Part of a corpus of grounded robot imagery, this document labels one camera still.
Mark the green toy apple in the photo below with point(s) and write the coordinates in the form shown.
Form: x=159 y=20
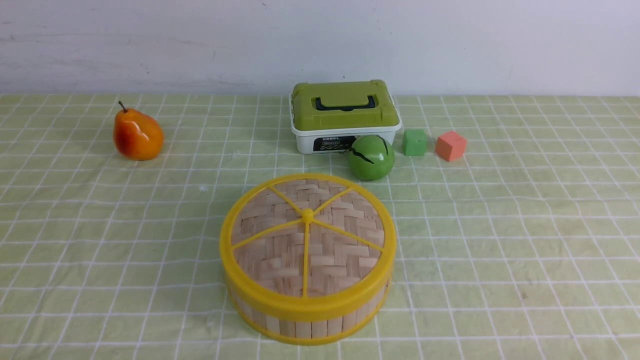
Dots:
x=370 y=158

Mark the green checkered tablecloth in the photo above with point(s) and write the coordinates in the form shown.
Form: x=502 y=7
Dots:
x=527 y=248

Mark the green lidded storage box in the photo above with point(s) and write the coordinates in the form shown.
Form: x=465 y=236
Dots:
x=328 y=117

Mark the bamboo steamer basket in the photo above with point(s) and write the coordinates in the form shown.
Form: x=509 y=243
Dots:
x=314 y=333

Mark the orange toy pear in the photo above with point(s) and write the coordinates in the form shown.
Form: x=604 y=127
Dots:
x=137 y=136

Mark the yellow woven steamer lid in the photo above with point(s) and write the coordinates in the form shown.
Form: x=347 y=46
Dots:
x=308 y=247

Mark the green foam cube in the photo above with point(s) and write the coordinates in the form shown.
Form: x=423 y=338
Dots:
x=414 y=143

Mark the orange foam cube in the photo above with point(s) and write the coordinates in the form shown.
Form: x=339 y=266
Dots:
x=451 y=146

